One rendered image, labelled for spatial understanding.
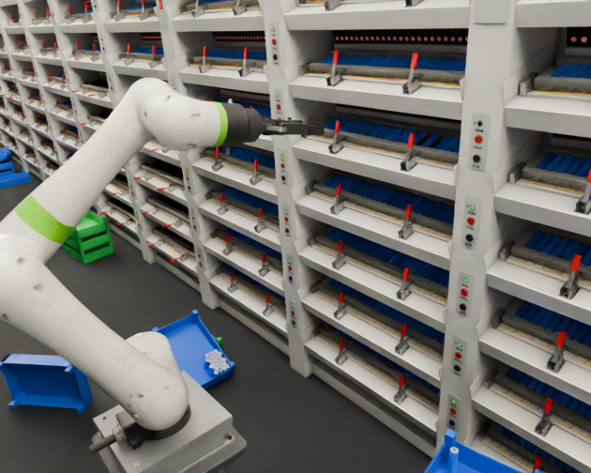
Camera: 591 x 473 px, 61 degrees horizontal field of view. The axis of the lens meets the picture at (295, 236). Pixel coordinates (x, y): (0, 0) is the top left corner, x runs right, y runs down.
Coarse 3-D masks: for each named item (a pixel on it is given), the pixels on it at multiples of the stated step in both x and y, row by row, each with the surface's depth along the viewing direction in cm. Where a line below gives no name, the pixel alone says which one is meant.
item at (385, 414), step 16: (224, 304) 246; (240, 320) 238; (256, 320) 229; (272, 336) 218; (288, 352) 212; (320, 368) 197; (336, 384) 191; (352, 384) 187; (352, 400) 186; (368, 400) 179; (384, 416) 174; (400, 416) 172; (400, 432) 170; (416, 432) 165; (432, 448) 159
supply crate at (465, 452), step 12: (444, 444) 109; (456, 444) 110; (444, 456) 111; (468, 456) 109; (480, 456) 107; (432, 468) 106; (444, 468) 110; (468, 468) 109; (480, 468) 108; (492, 468) 106; (504, 468) 104
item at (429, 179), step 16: (320, 112) 165; (352, 112) 160; (368, 112) 154; (448, 128) 135; (304, 144) 159; (320, 144) 156; (352, 144) 150; (320, 160) 154; (336, 160) 148; (352, 160) 142; (368, 160) 139; (384, 160) 137; (400, 160) 134; (432, 160) 129; (368, 176) 141; (384, 176) 136; (400, 176) 131; (416, 176) 126; (432, 176) 124; (448, 176) 122; (432, 192) 125; (448, 192) 121
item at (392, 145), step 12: (324, 132) 157; (348, 132) 151; (348, 144) 148; (360, 144) 147; (372, 144) 143; (384, 144) 140; (396, 144) 137; (420, 156) 132; (432, 156) 129; (444, 156) 126; (456, 156) 123
